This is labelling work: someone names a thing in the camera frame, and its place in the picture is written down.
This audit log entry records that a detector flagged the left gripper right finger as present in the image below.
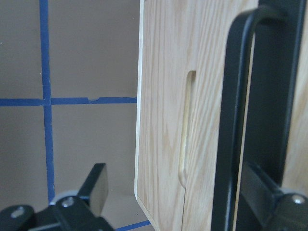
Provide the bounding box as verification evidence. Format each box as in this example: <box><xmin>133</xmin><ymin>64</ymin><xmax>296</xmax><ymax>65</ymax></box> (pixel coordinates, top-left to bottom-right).
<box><xmin>234</xmin><ymin>161</ymin><xmax>308</xmax><ymax>231</ymax></box>

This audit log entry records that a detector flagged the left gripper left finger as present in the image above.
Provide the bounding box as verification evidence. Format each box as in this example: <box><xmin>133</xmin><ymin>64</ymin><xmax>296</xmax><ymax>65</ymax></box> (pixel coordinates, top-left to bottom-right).
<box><xmin>0</xmin><ymin>163</ymin><xmax>113</xmax><ymax>231</ymax></box>

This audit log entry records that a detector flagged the black drawer handle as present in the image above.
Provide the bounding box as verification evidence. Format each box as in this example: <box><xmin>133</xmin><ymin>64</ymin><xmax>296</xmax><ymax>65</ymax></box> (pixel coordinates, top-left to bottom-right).
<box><xmin>211</xmin><ymin>0</ymin><xmax>306</xmax><ymax>231</ymax></box>

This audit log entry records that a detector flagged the wooden drawer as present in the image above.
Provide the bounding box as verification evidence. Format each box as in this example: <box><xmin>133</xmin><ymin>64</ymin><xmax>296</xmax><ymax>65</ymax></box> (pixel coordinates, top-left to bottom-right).
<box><xmin>134</xmin><ymin>0</ymin><xmax>308</xmax><ymax>231</ymax></box>

